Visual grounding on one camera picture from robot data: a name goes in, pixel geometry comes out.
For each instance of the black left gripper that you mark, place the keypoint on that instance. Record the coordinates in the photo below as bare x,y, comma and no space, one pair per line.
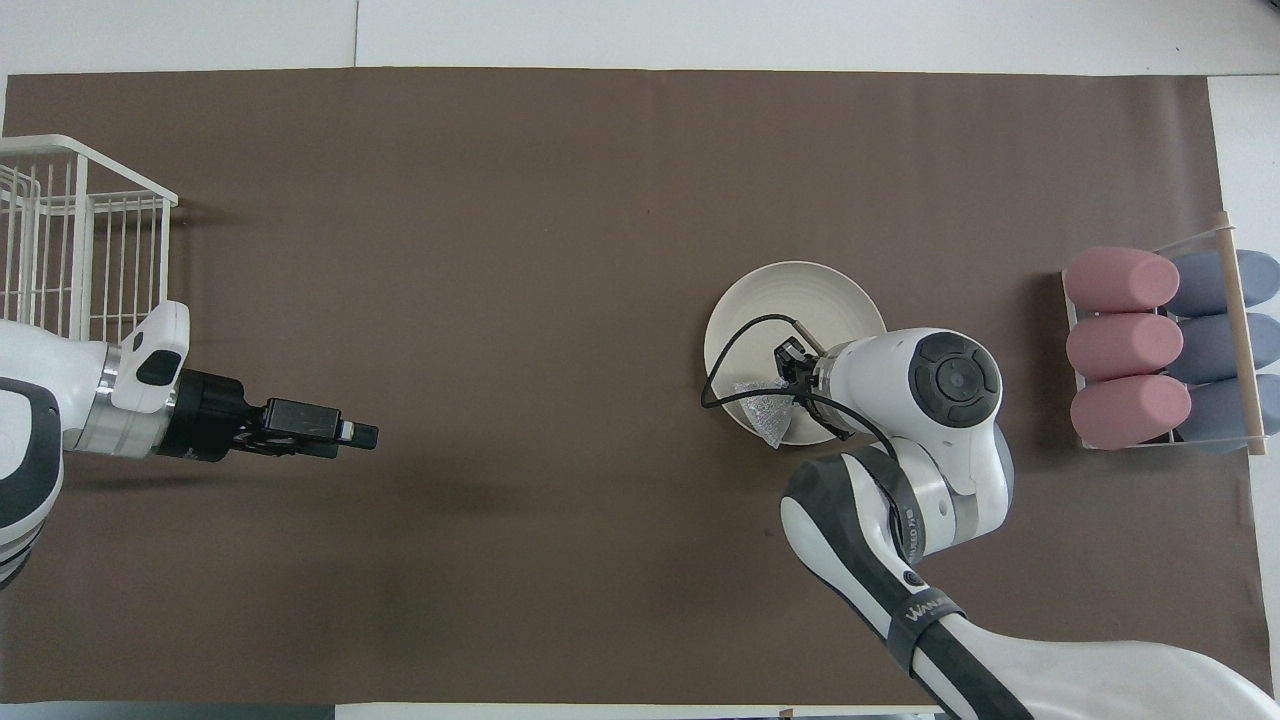
215,420

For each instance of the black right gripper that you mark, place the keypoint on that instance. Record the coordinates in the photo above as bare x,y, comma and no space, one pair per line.
795,365

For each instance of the clear plastic wrap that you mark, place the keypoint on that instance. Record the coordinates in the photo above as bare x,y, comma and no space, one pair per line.
765,412

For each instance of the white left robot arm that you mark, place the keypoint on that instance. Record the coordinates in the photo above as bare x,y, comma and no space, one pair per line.
40,390

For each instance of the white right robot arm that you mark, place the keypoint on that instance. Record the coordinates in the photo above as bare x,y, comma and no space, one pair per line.
950,400

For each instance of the cream round plate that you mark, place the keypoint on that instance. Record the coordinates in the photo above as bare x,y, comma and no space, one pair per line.
790,295

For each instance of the brown table mat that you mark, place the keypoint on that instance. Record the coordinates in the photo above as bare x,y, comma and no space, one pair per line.
500,250

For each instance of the pink plastic cup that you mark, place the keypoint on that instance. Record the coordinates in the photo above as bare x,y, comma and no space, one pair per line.
1125,347
1130,412
1120,280

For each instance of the blue plastic cup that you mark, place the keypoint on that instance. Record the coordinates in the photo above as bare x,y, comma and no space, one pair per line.
1205,283
1215,415
1210,348

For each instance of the white cup rack wooden bar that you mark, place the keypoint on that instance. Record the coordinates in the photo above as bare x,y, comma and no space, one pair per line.
1243,330

